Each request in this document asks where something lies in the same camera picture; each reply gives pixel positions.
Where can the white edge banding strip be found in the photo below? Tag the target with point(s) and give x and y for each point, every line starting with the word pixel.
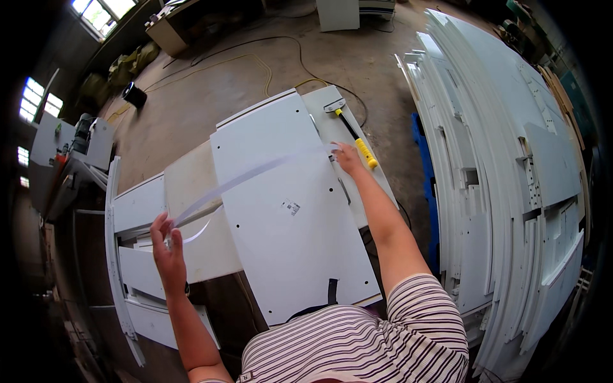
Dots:
pixel 249 175

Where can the person's left hand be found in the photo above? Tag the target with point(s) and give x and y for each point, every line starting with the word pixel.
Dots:
pixel 170 261

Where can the stack of white cut panels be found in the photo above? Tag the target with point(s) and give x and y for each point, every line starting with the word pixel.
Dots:
pixel 498 191

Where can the stack of wooden boards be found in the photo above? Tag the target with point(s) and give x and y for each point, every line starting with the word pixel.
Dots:
pixel 562 95

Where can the blue plastic pallet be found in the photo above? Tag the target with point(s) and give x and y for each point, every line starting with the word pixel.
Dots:
pixel 431 206

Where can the grey metal bar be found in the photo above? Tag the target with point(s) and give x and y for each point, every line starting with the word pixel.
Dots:
pixel 344 190

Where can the long grey-white board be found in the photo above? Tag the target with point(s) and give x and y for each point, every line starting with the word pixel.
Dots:
pixel 330 127

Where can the person's right fingers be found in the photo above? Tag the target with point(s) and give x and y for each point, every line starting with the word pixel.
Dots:
pixel 342 147

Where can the person's right hand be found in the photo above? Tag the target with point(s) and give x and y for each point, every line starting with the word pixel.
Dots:
pixel 349 160

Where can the black round floor fan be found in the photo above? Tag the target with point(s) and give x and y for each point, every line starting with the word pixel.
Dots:
pixel 134 95

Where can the large white drilled panel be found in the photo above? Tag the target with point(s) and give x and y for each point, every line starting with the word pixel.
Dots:
pixel 297 239

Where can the cream work table board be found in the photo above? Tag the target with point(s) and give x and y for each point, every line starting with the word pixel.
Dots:
pixel 191 177

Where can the window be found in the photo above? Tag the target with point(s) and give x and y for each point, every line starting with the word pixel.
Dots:
pixel 23 158
pixel 100 14
pixel 36 100

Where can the grey workshop machine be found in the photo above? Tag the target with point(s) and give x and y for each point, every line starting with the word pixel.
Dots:
pixel 72 153

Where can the black and white label sticker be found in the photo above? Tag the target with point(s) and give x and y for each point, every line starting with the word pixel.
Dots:
pixel 290 207

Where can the white cabinet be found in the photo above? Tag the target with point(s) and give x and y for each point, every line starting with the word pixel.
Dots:
pixel 337 14

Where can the heap of green bags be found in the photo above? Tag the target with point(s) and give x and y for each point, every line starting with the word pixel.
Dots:
pixel 127 64

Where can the person's body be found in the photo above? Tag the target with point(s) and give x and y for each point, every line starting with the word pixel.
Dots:
pixel 354 344

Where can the wooden workbench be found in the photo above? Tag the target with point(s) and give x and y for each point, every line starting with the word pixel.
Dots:
pixel 167 31

